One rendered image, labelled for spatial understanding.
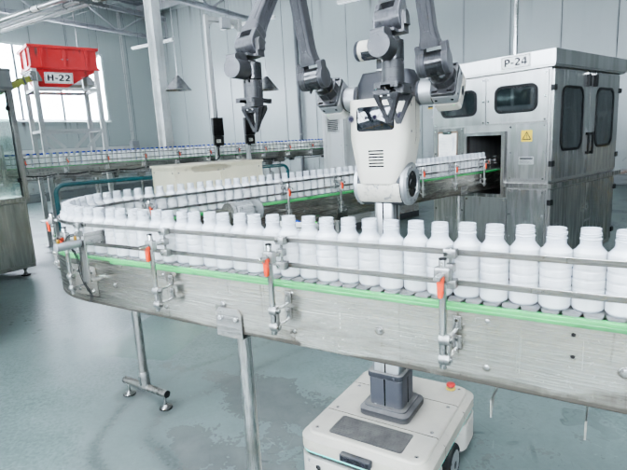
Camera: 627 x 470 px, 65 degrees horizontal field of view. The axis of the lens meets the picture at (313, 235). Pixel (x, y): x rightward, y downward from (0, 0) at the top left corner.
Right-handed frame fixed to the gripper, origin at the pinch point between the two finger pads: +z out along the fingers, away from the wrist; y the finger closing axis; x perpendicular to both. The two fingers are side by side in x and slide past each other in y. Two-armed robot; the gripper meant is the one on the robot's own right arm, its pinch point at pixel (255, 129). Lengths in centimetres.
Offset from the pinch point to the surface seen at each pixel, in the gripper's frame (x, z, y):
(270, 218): 15.3, 24.8, 15.4
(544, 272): 84, 33, 17
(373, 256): 47, 33, 16
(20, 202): -476, 56, -170
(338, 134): -257, -8, -518
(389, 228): 51, 25, 16
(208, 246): -7.8, 34.2, 16.3
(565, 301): 88, 38, 16
